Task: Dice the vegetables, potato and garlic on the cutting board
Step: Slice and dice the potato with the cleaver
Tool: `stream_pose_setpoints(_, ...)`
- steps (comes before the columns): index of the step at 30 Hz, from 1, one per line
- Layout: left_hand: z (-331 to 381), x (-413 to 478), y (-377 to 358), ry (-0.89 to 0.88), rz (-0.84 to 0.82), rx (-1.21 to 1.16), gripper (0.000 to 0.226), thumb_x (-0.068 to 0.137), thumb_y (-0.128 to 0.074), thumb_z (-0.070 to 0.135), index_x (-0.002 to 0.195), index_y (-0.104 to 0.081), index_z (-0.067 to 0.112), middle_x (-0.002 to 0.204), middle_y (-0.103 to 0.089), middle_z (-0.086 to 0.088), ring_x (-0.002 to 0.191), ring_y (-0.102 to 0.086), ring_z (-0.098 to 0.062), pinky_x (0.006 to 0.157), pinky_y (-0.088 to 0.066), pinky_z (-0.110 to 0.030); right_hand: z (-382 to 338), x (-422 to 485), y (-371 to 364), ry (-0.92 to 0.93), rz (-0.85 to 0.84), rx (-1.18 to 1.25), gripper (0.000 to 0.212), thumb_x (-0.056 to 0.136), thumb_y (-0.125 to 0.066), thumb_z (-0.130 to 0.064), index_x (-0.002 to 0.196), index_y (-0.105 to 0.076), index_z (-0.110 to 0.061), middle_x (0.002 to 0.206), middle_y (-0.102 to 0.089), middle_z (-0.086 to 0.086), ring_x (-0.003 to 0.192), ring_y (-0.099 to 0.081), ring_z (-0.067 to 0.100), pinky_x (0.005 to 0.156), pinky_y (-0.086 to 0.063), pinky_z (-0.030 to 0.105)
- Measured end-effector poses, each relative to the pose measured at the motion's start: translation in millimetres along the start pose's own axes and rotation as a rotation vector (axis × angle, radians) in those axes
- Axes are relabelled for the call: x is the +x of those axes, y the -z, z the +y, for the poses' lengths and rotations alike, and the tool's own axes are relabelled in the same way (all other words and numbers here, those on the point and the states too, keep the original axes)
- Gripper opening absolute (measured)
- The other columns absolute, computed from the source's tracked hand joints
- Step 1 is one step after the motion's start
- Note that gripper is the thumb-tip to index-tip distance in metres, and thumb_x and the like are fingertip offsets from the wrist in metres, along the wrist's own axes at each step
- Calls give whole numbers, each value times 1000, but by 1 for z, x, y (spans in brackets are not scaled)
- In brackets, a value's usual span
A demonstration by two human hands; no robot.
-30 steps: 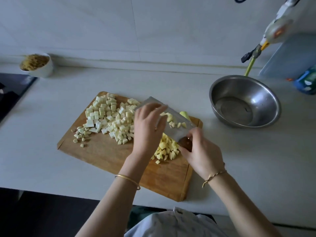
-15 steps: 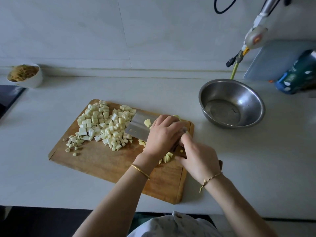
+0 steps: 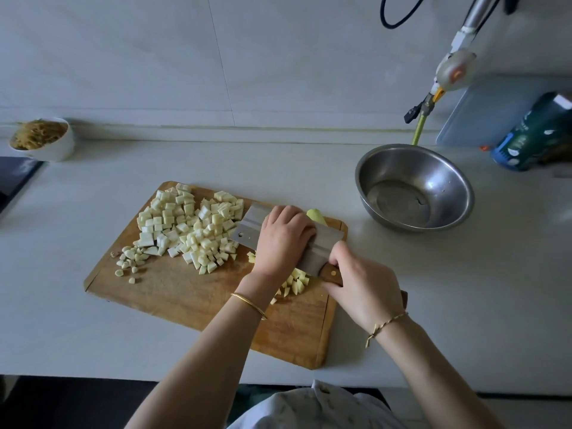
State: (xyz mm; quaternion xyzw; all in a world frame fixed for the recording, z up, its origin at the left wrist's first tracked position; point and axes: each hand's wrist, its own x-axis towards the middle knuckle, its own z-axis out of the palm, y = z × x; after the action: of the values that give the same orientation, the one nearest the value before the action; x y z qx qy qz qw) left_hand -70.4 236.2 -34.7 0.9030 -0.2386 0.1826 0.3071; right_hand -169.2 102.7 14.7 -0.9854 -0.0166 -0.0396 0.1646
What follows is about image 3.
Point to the person's left hand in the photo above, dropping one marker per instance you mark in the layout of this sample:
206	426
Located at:
279	244

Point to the person's right hand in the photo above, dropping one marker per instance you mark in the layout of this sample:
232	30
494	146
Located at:
366	288

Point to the peeled yellow potato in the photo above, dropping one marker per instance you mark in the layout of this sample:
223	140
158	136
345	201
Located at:
293	283

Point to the peeled green cucumber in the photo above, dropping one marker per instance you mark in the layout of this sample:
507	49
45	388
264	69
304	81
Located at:
316	215

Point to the pile of white diced vegetable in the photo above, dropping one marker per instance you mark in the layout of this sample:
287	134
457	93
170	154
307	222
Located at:
214	232

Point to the pile of garlic cloves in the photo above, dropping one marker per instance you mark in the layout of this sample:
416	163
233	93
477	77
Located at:
130	261

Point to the person's left forearm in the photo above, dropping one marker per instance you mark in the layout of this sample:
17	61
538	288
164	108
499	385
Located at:
197	366

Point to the person's right forearm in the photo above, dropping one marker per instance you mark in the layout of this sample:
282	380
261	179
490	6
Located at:
438	375

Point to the gold bangle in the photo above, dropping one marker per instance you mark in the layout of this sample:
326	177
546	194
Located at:
249	304

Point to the wooden cutting board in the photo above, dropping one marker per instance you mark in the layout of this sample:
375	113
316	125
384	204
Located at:
179	295

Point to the white patterned garment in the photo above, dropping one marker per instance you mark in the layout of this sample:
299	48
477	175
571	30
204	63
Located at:
313	411

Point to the deep stainless steel bowl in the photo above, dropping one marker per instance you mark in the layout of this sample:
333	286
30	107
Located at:
447	174

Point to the light blue plastic board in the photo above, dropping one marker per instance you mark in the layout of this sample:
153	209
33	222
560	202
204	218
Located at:
491	116

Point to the dark green bottle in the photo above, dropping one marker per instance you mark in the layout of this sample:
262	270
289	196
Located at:
534	134

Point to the white bowl of noodles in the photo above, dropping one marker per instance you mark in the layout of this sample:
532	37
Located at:
43	140

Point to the black gas stove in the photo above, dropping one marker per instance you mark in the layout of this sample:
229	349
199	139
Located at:
13	181

